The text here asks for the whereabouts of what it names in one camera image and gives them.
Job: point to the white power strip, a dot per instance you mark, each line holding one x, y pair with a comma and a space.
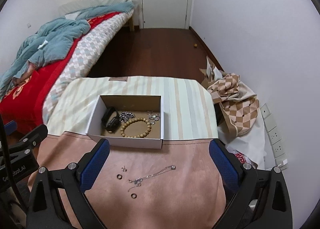
274, 147

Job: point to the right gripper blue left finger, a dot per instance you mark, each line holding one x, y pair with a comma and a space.
46, 209

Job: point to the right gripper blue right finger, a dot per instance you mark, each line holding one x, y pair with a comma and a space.
255, 198

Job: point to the teal blue blanket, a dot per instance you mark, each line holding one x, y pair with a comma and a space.
53, 41

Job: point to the silver charm jewelry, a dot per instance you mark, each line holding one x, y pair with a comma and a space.
153, 117

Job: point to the brown checkered cloth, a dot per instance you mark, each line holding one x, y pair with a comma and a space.
238, 103

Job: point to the red bed sheet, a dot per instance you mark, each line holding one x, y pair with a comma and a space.
30, 88

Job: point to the white cardboard box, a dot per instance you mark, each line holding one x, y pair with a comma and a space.
135, 130

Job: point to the black fitness band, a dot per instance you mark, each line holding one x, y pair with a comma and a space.
111, 119

